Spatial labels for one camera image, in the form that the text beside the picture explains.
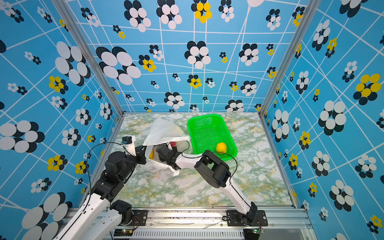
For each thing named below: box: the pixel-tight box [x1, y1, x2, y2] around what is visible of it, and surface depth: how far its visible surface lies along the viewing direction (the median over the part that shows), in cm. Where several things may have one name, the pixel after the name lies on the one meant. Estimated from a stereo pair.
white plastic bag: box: [142, 119, 193, 177], surface depth 78 cm
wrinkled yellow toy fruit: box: [216, 142, 227, 154], surface depth 96 cm
